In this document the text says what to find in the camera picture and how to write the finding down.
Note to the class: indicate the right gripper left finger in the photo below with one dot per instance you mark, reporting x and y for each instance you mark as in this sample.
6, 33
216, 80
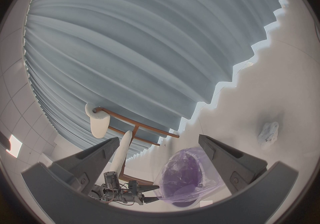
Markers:
85, 168

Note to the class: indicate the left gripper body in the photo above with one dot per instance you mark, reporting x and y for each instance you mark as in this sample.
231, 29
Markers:
135, 196

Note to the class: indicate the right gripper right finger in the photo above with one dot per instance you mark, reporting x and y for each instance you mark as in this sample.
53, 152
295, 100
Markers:
237, 168

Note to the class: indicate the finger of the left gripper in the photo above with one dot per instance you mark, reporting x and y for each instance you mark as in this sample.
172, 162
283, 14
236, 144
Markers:
150, 199
150, 188

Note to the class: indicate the purple plastic bag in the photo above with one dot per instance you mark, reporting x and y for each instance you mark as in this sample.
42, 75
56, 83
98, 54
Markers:
185, 168

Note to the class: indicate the white paper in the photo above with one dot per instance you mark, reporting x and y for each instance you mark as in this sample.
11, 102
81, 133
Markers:
268, 134

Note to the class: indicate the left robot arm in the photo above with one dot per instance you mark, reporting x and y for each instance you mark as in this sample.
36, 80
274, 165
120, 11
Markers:
111, 180

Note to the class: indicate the white trash bin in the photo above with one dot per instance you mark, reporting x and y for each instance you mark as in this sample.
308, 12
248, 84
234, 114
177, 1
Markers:
185, 204

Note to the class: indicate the white cushioned wooden chair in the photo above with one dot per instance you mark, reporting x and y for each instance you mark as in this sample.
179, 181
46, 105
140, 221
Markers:
100, 125

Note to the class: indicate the pale blue curtain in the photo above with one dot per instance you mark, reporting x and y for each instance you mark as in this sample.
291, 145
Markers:
125, 43

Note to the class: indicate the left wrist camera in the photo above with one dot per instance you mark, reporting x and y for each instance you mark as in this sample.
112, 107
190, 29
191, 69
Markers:
133, 185

